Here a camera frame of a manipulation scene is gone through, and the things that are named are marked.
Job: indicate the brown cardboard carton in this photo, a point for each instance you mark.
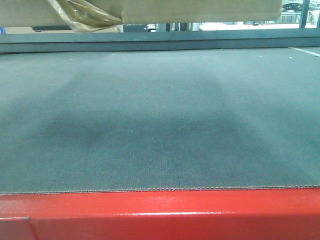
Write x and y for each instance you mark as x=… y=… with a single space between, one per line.
x=96 y=15

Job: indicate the dark grey conveyor belt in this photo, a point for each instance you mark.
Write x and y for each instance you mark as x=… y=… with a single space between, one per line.
x=159 y=120

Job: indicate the red conveyor frame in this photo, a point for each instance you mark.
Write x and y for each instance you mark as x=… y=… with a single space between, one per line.
x=268 y=214

